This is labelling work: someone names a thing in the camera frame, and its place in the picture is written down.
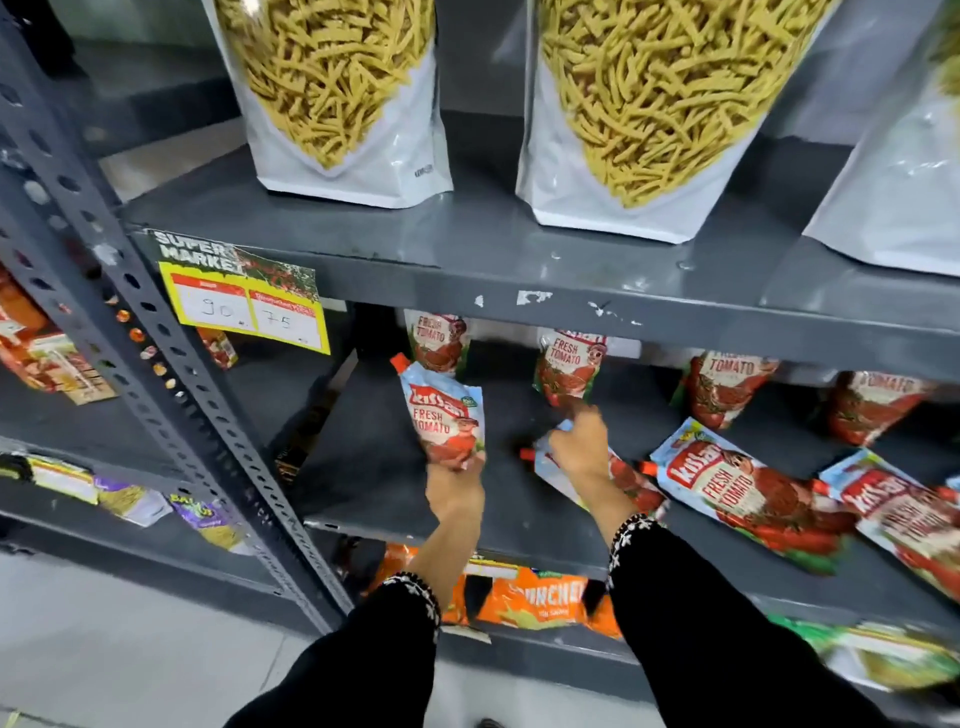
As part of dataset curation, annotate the grey metal shelving rack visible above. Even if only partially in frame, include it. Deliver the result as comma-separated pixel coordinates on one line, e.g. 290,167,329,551
0,0,960,728

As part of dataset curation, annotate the white and yellow small packet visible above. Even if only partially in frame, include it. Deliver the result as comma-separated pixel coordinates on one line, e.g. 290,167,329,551
25,453,99,506

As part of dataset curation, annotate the silver and yellow small packet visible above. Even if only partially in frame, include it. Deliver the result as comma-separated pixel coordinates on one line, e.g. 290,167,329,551
93,475,174,528

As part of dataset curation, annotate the person's left hand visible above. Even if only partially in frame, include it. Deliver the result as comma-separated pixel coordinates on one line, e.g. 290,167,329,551
425,452,487,523

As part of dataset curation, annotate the small red packet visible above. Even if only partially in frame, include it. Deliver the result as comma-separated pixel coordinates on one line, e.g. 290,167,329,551
196,327,240,372

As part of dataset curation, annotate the purple and yellow small packet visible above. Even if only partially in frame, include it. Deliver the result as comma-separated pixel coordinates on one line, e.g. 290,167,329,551
168,492,254,557

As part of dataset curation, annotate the person's left forearm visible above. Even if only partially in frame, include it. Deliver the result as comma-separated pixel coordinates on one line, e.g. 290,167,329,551
225,513,485,728

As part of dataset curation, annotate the person's right hand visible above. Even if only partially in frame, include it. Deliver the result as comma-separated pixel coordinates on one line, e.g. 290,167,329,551
549,403,613,497

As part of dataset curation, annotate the orange snack packet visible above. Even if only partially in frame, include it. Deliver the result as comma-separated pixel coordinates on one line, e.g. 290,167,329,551
476,566,591,631
366,543,471,627
585,592,624,641

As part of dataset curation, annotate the green and white snack packet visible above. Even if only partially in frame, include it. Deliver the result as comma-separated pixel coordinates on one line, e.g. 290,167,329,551
768,613,960,695

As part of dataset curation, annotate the person's right forearm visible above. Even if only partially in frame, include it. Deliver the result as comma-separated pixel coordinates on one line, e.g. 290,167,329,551
573,476,897,728

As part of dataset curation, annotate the yellow and green price tag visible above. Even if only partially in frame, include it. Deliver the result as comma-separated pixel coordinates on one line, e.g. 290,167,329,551
147,228,332,356

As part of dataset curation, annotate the white bag of yellow sticks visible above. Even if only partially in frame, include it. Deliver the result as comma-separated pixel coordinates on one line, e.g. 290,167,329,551
516,0,841,246
201,0,455,210
802,0,960,279

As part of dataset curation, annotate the row of red ketchup pouches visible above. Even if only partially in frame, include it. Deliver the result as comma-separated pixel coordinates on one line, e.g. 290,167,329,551
403,309,960,603

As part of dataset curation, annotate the orange and red food packet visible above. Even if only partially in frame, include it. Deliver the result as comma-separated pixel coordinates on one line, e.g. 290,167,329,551
0,268,118,407

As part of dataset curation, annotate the red ketchup spout pouch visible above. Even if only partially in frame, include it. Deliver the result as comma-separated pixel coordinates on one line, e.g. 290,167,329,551
390,352,486,472

